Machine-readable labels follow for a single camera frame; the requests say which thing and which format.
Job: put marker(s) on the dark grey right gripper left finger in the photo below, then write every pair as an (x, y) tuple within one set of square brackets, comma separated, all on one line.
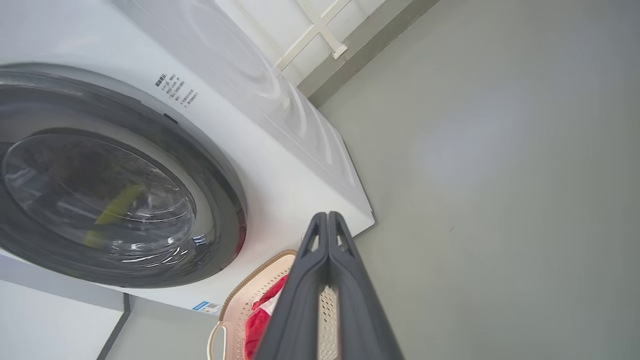
[(295, 320)]

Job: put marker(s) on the red and white garment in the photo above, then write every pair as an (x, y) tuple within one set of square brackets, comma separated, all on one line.
[(257, 325)]

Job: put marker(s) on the white front-load washing machine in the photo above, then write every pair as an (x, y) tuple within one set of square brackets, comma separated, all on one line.
[(290, 175)]

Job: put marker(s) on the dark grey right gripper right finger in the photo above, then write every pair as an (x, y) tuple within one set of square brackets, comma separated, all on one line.
[(360, 320)]

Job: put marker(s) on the cream laundry basket brown rim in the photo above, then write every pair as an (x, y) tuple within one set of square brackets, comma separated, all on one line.
[(255, 290)]

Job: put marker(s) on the blue energy label sticker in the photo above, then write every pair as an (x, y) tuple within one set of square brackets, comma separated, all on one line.
[(207, 307)]

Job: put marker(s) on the black round glass washer door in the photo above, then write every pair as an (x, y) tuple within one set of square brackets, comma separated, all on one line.
[(215, 200)]

